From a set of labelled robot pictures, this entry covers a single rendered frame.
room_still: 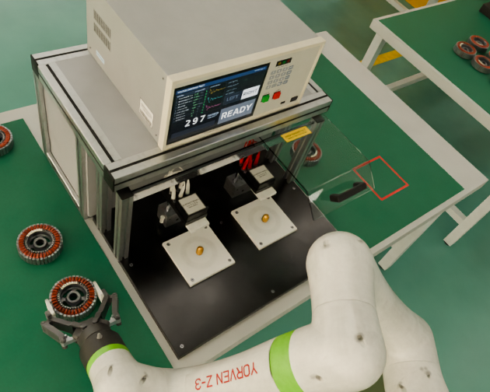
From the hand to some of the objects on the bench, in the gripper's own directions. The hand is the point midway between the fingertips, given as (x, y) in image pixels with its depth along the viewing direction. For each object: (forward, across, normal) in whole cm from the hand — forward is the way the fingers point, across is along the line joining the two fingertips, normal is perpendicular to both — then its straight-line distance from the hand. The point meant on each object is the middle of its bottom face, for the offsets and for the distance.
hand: (74, 298), depth 119 cm
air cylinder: (+14, +58, +8) cm, 60 cm away
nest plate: (-1, +35, -1) cm, 35 cm away
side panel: (+33, +11, +16) cm, 38 cm away
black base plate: (+2, +47, -1) cm, 47 cm away
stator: (+17, -2, +7) cm, 19 cm away
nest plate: (+1, +59, 0) cm, 59 cm away
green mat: (+16, -19, +6) cm, 26 cm away
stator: (+1, 0, -2) cm, 2 cm away
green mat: (+26, +109, +12) cm, 113 cm away
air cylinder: (+12, +34, +6) cm, 36 cm away
